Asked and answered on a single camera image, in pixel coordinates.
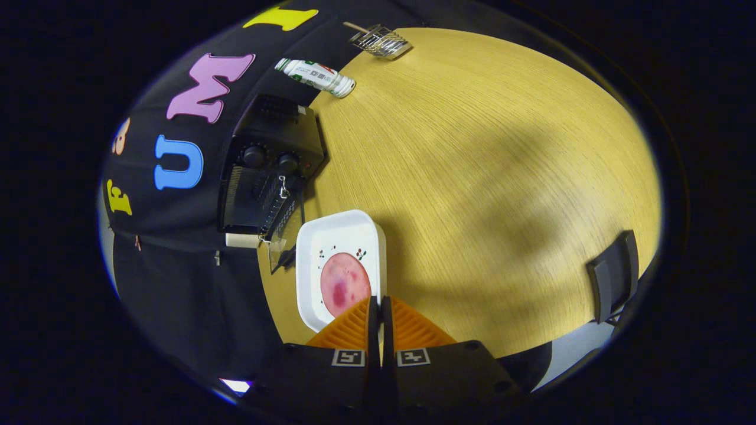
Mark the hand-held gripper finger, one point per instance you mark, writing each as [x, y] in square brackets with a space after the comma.
[387, 330]
[372, 330]

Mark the pink ham slice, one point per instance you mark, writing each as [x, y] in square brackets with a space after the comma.
[342, 280]

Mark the white square plate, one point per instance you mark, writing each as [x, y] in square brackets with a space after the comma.
[342, 230]

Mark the black toaster oven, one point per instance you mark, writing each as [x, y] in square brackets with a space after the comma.
[277, 130]

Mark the white bread toaster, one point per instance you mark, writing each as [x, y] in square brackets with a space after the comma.
[242, 240]

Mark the black backdrop cloth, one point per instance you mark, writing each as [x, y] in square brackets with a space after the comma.
[177, 295]

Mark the pink clip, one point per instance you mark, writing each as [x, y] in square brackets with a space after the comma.
[137, 242]

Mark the white green bottle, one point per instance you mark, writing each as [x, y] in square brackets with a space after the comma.
[316, 77]

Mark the wooden stick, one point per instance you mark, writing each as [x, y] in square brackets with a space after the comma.
[354, 26]

